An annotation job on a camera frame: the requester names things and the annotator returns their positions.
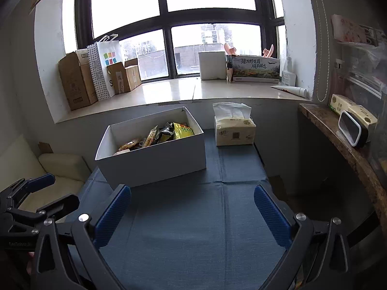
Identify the clear plastic storage drawers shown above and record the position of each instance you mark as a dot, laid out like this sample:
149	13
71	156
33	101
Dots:
365	60

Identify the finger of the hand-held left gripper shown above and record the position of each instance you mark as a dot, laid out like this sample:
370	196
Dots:
60	204
42	182

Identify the white desk clock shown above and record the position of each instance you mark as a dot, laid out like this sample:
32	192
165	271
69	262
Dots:
352	130

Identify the polka dot paper bag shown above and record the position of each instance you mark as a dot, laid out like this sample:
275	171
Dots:
104	66

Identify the brown stone shelf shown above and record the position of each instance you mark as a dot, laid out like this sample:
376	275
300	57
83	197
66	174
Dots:
338	136

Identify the beige tissue box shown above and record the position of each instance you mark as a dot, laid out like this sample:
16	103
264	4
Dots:
234	130

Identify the brown cardboard piece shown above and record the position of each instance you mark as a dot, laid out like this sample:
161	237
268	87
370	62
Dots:
45	148

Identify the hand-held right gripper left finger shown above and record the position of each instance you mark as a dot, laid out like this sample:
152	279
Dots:
112	214

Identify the small open cardboard box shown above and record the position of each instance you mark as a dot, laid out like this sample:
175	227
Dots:
127	78

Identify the cream sofa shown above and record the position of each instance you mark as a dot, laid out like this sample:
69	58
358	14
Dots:
60	166

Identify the orange yellow snack packet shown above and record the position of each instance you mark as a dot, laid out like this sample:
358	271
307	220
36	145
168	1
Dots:
130	145

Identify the white cube box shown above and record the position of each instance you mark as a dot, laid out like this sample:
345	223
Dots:
211	65

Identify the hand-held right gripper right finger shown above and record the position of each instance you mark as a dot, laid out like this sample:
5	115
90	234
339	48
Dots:
272	217

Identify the landscape printed carton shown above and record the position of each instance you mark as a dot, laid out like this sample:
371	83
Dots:
255	69

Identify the large cardboard box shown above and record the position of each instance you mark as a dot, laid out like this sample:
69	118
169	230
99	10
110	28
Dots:
75	81

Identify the white tube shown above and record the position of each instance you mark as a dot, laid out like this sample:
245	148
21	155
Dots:
290	90

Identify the cream tissue pack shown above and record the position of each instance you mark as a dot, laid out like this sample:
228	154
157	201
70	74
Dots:
353	110

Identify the white spray bottle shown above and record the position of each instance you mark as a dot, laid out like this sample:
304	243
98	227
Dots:
288	74

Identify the pink plastic piece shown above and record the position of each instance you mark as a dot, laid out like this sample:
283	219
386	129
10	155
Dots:
268	51
229	50

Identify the white storage box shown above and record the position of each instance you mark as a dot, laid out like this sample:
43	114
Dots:
157	163

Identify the blue tablecloth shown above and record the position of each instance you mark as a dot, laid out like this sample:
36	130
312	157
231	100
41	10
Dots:
196	232

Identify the black grey snack packet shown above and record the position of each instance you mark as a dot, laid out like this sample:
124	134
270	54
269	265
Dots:
165	133

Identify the brown snack packet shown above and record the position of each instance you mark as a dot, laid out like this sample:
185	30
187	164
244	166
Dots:
150	139

